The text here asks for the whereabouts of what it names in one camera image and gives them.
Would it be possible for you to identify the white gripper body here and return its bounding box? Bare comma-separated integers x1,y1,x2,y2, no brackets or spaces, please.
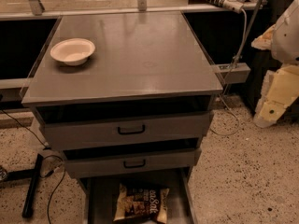
253,64,299,128

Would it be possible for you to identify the brown chip bag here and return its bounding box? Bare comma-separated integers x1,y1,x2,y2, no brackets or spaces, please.
114,183,170,224

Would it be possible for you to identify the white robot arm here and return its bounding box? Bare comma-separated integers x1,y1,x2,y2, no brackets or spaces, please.
251,0,299,128

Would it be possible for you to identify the middle grey drawer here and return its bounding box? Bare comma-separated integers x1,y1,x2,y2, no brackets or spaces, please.
64,138,201,178

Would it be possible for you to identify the grey drawer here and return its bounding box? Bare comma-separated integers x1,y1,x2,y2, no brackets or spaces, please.
37,95,212,150
86,169,198,224
64,138,201,178

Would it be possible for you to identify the grey drawer cabinet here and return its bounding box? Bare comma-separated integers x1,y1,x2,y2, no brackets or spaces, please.
20,10,224,224

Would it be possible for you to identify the bottom grey drawer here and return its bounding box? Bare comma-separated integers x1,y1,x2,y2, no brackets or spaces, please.
86,169,198,224

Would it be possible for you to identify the top grey drawer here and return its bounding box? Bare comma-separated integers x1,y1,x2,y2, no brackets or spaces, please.
37,95,212,150

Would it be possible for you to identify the dark cabinet at right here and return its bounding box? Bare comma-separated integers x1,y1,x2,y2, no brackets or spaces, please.
240,0,293,115

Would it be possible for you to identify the white paper bowl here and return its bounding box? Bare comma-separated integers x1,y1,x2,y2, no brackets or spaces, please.
50,38,95,66

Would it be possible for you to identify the black floor stand bar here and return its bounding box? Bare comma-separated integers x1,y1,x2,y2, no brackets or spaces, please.
0,154,43,218

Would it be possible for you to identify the grey side bracket box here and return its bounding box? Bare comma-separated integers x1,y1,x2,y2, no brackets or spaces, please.
212,63,250,85

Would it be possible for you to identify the white cable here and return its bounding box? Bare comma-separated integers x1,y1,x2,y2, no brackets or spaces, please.
209,8,249,137

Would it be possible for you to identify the black floor cable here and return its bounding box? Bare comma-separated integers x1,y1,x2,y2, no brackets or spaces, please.
0,109,67,224

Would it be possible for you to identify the grey metal rail frame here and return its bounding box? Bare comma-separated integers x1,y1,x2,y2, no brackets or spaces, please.
0,0,269,21

